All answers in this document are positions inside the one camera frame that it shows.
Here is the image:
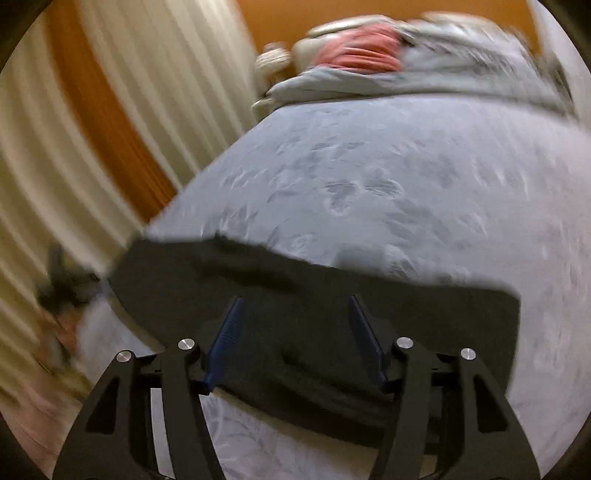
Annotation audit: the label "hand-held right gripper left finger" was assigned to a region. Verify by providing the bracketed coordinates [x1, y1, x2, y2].
[52, 296, 245, 480]

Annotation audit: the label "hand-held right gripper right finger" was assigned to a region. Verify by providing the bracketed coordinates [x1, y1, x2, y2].
[347, 294, 541, 480]

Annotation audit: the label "black pants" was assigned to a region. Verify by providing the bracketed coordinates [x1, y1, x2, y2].
[108, 233, 522, 448]

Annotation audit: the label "cream curtain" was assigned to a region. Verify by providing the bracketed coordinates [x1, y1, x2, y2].
[0, 41, 148, 407]
[76, 0, 259, 190]

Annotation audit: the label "grey butterfly bedspread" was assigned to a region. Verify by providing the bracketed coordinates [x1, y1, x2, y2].
[76, 95, 585, 480]

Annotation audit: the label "grey duvet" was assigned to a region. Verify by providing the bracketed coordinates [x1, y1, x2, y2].
[252, 18, 578, 121]

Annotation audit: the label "red cloth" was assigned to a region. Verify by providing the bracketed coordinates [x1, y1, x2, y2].
[314, 23, 407, 73]

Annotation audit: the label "white bedside lamp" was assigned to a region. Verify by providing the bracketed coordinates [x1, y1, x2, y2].
[255, 42, 294, 72]

